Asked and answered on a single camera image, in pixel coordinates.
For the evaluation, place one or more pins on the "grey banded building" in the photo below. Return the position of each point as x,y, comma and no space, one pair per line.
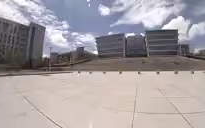
110,45

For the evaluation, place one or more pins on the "pale concrete slab plaza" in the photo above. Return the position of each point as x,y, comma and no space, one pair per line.
100,96

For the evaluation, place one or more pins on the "low distant buildings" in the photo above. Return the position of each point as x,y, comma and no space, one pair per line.
68,56

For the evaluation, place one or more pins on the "row of low bollards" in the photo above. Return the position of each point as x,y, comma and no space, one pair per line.
139,72

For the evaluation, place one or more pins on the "brown sloped embankment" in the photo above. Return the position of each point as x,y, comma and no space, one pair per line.
140,63

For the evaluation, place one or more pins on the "grey glass building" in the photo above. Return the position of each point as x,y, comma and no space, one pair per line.
135,45

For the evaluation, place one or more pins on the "pole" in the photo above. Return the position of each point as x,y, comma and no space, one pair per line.
50,58

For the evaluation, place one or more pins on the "grey striped building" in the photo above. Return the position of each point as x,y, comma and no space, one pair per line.
162,42

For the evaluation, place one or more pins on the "tall grey building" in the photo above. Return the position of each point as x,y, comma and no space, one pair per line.
13,41

